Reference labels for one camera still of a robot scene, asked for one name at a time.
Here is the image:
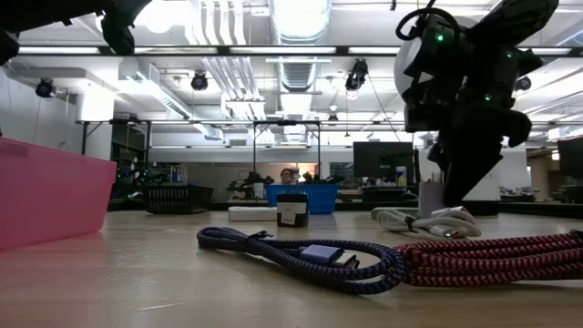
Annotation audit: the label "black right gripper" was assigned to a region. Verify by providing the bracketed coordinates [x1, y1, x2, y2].
[403, 12, 544, 206]

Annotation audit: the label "small white box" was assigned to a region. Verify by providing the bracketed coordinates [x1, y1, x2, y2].
[417, 181, 446, 219]

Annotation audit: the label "red braided USB cable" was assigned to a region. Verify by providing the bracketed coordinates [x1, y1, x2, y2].
[394, 230, 583, 288]

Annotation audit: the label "black box with white label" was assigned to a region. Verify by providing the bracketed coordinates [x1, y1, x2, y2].
[276, 193, 310, 229]

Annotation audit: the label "pink plastic bin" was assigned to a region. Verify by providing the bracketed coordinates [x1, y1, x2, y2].
[0, 137, 118, 252]

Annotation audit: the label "black computer monitor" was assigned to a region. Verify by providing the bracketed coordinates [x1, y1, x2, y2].
[557, 136, 583, 179]
[353, 140, 415, 186]

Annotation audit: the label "blue plastic basket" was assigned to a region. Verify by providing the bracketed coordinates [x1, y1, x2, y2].
[265, 183, 341, 215]

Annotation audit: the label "flat white box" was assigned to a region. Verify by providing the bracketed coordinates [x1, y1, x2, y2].
[227, 205, 279, 223]

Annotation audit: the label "black plastic basket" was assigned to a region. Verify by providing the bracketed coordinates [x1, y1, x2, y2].
[141, 183, 214, 215]

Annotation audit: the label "white coiled cable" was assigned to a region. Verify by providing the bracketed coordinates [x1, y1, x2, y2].
[371, 205, 483, 241]

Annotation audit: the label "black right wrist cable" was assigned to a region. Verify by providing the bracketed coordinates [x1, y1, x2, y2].
[394, 5, 461, 43]

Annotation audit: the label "silver ventilation duct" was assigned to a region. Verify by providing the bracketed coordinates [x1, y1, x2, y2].
[268, 0, 333, 95]

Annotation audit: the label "blue braided USB cable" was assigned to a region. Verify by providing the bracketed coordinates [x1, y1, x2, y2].
[196, 226, 408, 296]

